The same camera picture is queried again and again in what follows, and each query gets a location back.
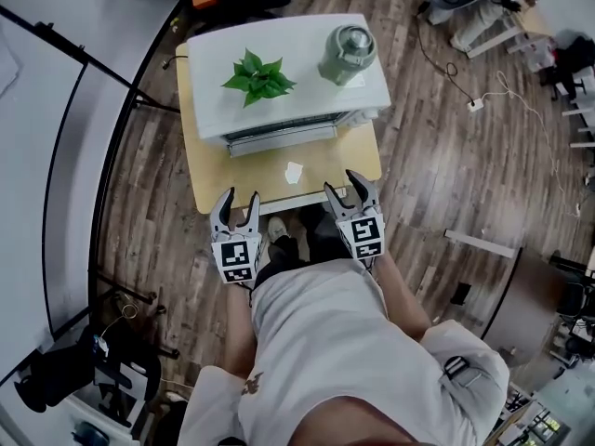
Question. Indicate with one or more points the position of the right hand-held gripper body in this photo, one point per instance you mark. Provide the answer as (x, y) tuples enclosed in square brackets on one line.
[(365, 235)]

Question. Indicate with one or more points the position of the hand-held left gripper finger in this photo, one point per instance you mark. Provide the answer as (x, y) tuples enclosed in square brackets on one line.
[(252, 221), (220, 216)]

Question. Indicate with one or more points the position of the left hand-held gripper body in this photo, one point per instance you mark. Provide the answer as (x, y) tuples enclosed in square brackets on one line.
[(234, 253)]

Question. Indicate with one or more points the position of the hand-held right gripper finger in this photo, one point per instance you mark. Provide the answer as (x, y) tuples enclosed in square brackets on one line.
[(367, 193), (337, 205)]

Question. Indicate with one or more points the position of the person's right forearm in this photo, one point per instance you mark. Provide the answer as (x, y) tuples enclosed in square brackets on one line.
[(402, 300)]

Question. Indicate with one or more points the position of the person's left forearm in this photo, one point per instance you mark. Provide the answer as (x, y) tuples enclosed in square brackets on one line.
[(241, 332)]

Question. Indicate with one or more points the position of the white oven housing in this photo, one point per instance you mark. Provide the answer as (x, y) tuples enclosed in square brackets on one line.
[(302, 58)]

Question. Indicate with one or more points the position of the person's white shoe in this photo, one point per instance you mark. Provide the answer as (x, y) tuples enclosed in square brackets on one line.
[(278, 230)]

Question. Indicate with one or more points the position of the person's black trousers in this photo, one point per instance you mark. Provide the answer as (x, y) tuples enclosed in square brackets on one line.
[(325, 237)]

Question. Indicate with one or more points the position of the light wooden table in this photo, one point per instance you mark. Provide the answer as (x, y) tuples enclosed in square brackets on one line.
[(260, 174)]

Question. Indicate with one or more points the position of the person's white shirt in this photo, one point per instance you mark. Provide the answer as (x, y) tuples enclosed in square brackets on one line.
[(334, 342)]

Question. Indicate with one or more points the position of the white power strip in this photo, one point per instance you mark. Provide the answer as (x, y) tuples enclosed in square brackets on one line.
[(475, 105)]

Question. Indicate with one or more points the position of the green plant in white pot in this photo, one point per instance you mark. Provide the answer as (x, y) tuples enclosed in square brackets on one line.
[(258, 79)]

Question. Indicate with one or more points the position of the green shaker bottle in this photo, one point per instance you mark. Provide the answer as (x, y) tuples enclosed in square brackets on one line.
[(346, 51)]

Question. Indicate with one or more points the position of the brown desk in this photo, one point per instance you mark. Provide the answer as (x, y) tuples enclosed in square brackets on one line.
[(530, 305)]

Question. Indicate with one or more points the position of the black framed whiteboard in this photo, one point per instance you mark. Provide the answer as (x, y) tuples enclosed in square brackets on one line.
[(37, 156)]

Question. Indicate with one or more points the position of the black bag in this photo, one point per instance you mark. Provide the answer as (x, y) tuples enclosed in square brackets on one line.
[(60, 379)]

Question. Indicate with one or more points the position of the cluster of clear water jugs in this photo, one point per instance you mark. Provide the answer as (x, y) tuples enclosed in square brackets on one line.
[(541, 56)]

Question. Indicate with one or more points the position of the white table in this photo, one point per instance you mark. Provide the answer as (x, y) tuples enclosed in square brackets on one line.
[(534, 21)]

